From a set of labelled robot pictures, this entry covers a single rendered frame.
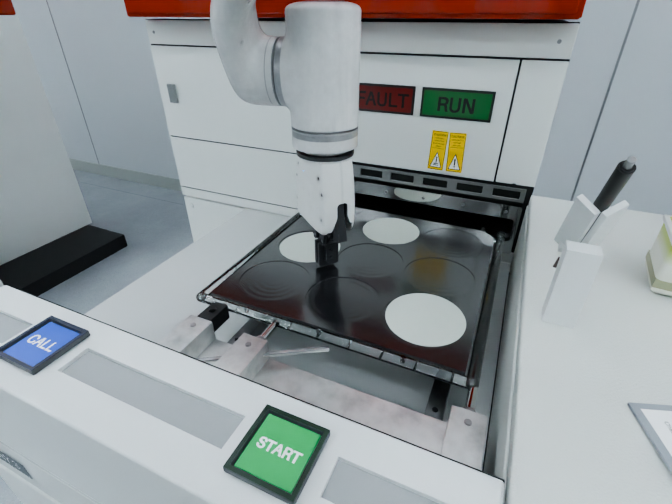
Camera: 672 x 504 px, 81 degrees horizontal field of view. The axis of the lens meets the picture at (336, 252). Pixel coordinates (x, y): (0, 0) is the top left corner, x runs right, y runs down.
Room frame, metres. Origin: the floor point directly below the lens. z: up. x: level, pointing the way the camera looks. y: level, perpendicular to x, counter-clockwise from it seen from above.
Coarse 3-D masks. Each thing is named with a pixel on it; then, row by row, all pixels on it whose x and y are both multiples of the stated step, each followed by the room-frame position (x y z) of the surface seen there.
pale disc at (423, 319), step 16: (400, 304) 0.41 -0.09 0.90; (416, 304) 0.41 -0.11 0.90; (432, 304) 0.41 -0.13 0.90; (448, 304) 0.41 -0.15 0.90; (400, 320) 0.38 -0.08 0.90; (416, 320) 0.38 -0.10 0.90; (432, 320) 0.38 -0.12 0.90; (448, 320) 0.38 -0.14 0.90; (464, 320) 0.38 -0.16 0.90; (400, 336) 0.35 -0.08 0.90; (416, 336) 0.35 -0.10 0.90; (432, 336) 0.35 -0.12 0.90; (448, 336) 0.35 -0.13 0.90
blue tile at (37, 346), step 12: (48, 324) 0.30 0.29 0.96; (36, 336) 0.28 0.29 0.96; (48, 336) 0.28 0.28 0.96; (60, 336) 0.28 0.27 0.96; (72, 336) 0.28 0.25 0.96; (12, 348) 0.27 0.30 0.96; (24, 348) 0.27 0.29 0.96; (36, 348) 0.27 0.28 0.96; (48, 348) 0.27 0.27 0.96; (24, 360) 0.25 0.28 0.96; (36, 360) 0.25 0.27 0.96
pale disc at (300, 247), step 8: (312, 232) 0.61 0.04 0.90; (288, 240) 0.58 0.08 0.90; (296, 240) 0.58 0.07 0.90; (304, 240) 0.58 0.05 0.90; (312, 240) 0.58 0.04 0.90; (280, 248) 0.56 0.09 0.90; (288, 248) 0.56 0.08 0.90; (296, 248) 0.56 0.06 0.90; (304, 248) 0.56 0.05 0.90; (312, 248) 0.56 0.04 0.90; (288, 256) 0.53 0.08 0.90; (296, 256) 0.53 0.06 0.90; (304, 256) 0.53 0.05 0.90; (312, 256) 0.53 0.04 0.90
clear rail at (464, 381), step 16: (208, 304) 0.42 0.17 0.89; (240, 304) 0.41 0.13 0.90; (256, 320) 0.39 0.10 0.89; (272, 320) 0.38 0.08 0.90; (288, 320) 0.38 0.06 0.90; (320, 336) 0.35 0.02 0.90; (336, 336) 0.35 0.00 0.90; (368, 352) 0.33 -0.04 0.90; (384, 352) 0.32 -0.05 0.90; (416, 368) 0.30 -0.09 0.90; (432, 368) 0.30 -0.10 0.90; (464, 384) 0.28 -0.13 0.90
